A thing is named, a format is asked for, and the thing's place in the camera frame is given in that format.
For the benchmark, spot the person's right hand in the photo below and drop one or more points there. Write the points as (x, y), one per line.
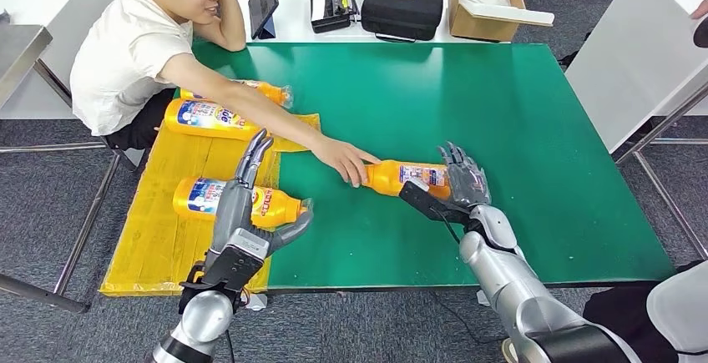
(343, 158)

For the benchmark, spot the steel frame bench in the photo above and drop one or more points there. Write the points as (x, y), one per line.
(22, 51)

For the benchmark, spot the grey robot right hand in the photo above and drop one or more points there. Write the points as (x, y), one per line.
(470, 183)

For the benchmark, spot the person's left forearm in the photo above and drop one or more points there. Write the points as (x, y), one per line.
(229, 26)

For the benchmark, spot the black tablet on stand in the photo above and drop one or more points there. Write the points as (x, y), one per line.
(263, 2)

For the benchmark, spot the person's right forearm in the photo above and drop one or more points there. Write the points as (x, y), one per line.
(271, 120)

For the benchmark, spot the yellow taped mat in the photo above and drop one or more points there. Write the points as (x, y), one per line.
(166, 250)

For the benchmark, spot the orange detergent bottle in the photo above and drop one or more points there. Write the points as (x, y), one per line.
(276, 205)
(271, 92)
(387, 178)
(188, 120)

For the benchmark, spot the white table with steel legs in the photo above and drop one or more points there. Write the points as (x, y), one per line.
(636, 45)

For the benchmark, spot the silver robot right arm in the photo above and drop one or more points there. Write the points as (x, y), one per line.
(509, 283)

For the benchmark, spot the grey stool seat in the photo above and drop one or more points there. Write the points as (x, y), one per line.
(130, 158)

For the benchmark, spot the person's hand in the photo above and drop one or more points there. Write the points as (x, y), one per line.
(702, 9)

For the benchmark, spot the black label printer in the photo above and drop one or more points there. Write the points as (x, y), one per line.
(333, 13)

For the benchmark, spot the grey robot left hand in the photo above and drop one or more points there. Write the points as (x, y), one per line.
(235, 211)

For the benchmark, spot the cardboard box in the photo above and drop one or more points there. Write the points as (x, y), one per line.
(479, 30)

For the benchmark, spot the white table bracket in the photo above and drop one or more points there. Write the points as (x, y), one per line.
(255, 302)
(483, 298)

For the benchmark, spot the black carrying case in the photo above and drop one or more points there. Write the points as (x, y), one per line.
(401, 10)

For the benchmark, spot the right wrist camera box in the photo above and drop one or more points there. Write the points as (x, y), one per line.
(426, 203)

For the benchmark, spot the white foam sheet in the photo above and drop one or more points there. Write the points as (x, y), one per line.
(500, 12)

